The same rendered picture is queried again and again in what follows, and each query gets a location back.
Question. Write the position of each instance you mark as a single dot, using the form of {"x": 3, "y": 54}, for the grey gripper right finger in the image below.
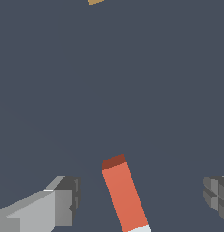
{"x": 217, "y": 193}

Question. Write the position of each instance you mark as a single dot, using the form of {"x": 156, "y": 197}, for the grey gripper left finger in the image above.
{"x": 40, "y": 208}

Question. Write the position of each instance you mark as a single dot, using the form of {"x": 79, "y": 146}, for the orange peg with white end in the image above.
{"x": 124, "y": 196}

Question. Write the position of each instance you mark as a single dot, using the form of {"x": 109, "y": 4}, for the tan wooden box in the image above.
{"x": 95, "y": 1}

